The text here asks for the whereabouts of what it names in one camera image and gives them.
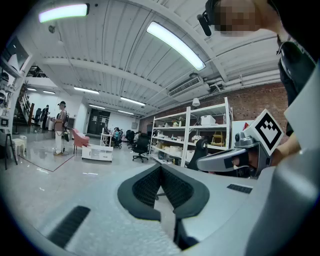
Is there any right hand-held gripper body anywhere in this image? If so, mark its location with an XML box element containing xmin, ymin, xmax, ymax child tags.
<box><xmin>234</xmin><ymin>108</ymin><xmax>285</xmax><ymax>180</ymax></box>

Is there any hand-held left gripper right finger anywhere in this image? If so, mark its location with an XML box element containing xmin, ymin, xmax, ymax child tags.
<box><xmin>159</xmin><ymin>164</ymin><xmax>262</xmax><ymax>256</ymax></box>

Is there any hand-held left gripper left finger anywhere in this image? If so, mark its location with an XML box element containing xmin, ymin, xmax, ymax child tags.
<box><xmin>23</xmin><ymin>163</ymin><xmax>176</xmax><ymax>256</ymax></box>

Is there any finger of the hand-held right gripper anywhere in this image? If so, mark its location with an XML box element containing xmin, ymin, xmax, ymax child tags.
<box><xmin>196</xmin><ymin>147</ymin><xmax>250</xmax><ymax>173</ymax></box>

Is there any person's right forearm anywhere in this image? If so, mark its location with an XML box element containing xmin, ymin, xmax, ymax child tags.
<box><xmin>271</xmin><ymin>133</ymin><xmax>302</xmax><ymax>167</ymax></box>

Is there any person's right hand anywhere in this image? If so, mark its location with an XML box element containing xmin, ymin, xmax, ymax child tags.
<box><xmin>249</xmin><ymin>149</ymin><xmax>261</xmax><ymax>173</ymax></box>

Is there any black office chair with headrest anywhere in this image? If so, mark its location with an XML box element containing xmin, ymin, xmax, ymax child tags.
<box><xmin>186</xmin><ymin>138</ymin><xmax>210</xmax><ymax>171</ymax></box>

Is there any white storage box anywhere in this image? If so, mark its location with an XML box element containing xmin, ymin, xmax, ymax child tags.
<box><xmin>200</xmin><ymin>115</ymin><xmax>217</xmax><ymax>126</ymax></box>

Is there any white metal shelf rack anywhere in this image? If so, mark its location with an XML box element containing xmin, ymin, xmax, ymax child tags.
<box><xmin>149</xmin><ymin>97</ymin><xmax>234</xmax><ymax>168</ymax></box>

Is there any white low cabinet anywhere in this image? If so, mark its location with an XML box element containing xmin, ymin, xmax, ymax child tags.
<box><xmin>81</xmin><ymin>144</ymin><xmax>114</xmax><ymax>163</ymax></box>

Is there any person's black jacket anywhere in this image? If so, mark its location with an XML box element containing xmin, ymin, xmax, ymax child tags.
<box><xmin>276</xmin><ymin>34</ymin><xmax>318</xmax><ymax>137</ymax></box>

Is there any pink armchair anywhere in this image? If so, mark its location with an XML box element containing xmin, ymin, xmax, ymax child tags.
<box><xmin>72</xmin><ymin>128</ymin><xmax>91</xmax><ymax>155</ymax></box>

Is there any ceiling air conditioner unit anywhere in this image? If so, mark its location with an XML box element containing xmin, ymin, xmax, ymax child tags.
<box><xmin>166</xmin><ymin>74</ymin><xmax>211</xmax><ymax>101</ymax></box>

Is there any black double door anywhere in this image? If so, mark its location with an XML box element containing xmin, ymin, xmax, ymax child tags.
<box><xmin>87</xmin><ymin>108</ymin><xmax>111</xmax><ymax>136</ymax></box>

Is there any ceiling light panel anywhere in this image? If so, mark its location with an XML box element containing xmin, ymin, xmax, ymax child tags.
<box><xmin>146</xmin><ymin>21</ymin><xmax>207</xmax><ymax>72</ymax></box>
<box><xmin>120</xmin><ymin>96</ymin><xmax>147</xmax><ymax>107</ymax></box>
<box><xmin>73</xmin><ymin>86</ymin><xmax>100</xmax><ymax>95</ymax></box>
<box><xmin>38</xmin><ymin>3</ymin><xmax>90</xmax><ymax>24</ymax></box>

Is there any cream stool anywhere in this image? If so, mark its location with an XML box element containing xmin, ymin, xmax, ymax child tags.
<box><xmin>10</xmin><ymin>134</ymin><xmax>28</xmax><ymax>161</ymax></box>

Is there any black metal stand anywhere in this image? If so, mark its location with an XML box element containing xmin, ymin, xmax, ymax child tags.
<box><xmin>0</xmin><ymin>131</ymin><xmax>19</xmax><ymax>171</ymax></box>

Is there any staircase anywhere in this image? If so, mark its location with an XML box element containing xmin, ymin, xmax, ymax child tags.
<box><xmin>14</xmin><ymin>88</ymin><xmax>36</xmax><ymax>126</ymax></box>

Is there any cluttered white shelf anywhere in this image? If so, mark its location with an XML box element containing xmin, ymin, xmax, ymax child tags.
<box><xmin>0</xmin><ymin>69</ymin><xmax>16</xmax><ymax>134</ymax></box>

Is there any head-worn black camera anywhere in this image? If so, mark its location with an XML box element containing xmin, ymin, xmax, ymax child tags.
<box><xmin>196</xmin><ymin>0</ymin><xmax>216</xmax><ymax>37</ymax></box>

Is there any wall screen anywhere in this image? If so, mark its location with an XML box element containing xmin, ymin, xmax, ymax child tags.
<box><xmin>1</xmin><ymin>36</ymin><xmax>33</xmax><ymax>74</ymax></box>

